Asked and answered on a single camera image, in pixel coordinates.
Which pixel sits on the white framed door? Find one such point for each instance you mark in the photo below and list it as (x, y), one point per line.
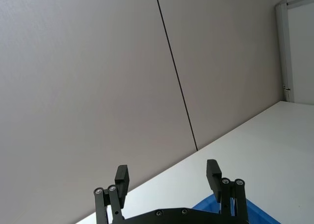
(301, 50)

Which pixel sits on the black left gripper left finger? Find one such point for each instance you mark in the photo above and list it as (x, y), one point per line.
(122, 184)

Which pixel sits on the blue plastic bin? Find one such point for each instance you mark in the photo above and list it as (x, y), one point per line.
(258, 213)

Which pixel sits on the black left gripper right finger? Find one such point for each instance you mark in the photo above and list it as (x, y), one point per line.
(214, 182)

